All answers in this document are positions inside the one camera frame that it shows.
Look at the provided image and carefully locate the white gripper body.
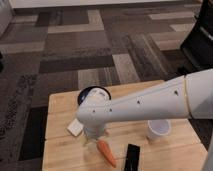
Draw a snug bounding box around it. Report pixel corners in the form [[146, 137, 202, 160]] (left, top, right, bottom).
[[83, 123, 106, 139]]

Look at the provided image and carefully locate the orange pepper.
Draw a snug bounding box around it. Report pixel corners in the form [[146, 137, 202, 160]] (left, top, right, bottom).
[[97, 140, 116, 167]]

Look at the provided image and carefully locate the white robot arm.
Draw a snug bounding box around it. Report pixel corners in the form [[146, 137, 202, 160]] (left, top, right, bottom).
[[76, 68, 213, 139]]

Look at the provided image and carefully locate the white sponge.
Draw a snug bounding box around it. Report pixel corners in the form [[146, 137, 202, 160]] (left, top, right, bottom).
[[67, 119, 83, 136]]

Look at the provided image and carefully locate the blue metal bowl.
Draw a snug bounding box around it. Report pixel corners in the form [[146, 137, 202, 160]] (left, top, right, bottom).
[[77, 86, 111, 104]]

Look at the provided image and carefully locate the black rectangular box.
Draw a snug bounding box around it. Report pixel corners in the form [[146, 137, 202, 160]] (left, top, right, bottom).
[[124, 144, 140, 171]]

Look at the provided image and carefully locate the white cup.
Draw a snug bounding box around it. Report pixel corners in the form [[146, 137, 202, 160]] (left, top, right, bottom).
[[146, 120, 171, 141]]

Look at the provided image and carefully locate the black furniture at right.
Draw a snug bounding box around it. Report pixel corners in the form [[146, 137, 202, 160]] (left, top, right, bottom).
[[180, 0, 213, 70]]

